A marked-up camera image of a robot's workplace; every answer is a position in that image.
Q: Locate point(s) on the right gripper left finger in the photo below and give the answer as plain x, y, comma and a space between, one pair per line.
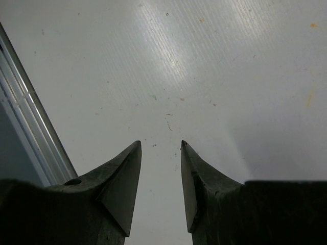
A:
94, 208

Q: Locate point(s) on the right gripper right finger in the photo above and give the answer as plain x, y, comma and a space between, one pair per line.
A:
219, 210

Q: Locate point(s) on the aluminium mounting rail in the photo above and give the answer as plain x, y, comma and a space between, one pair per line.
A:
30, 147

